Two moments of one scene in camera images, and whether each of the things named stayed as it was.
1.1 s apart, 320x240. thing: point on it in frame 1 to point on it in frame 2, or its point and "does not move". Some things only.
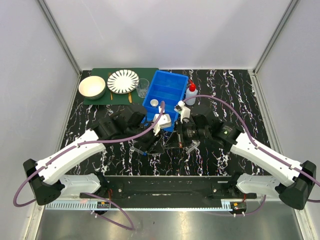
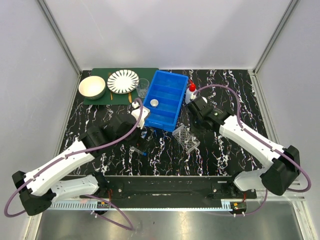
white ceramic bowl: [92, 87] does not move
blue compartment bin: [169, 88] does not move
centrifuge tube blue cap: [132, 149] does not move
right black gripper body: [185, 133] to [196, 125]
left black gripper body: [152, 144] to [136, 132]
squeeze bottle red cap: [191, 92] does not move
